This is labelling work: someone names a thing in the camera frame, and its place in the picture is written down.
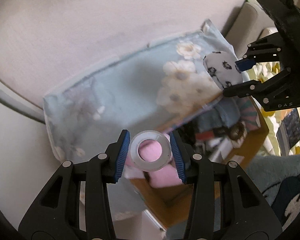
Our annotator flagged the white black spotted sock roll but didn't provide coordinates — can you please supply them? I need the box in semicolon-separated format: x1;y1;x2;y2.
203;51;243;90

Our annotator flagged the grey sock roll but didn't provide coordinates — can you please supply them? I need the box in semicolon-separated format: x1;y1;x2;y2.
197;99;241;132

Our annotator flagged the brown hair scrunchie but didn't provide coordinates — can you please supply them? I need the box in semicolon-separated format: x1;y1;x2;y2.
227;121;247;141

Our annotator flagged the clear tape roll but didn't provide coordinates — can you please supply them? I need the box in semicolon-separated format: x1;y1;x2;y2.
128;130;172;172

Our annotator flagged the silver white cosmetic tube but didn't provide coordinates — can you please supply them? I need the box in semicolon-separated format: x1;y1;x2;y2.
206;137;233;163

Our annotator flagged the red black lipstick tube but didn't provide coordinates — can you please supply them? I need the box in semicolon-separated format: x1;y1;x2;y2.
195;131;220;141

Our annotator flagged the grey sofa cushion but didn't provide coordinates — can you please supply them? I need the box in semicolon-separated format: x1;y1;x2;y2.
225;2;277;59

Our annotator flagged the cardboard box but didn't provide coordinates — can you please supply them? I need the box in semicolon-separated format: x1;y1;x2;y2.
128;96;269;229

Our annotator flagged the teal fluffy rug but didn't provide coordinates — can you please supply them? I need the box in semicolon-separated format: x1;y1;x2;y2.
246;154;300;230

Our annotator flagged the floral light blue cloth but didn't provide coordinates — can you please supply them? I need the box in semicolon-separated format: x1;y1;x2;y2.
42;18;237;221

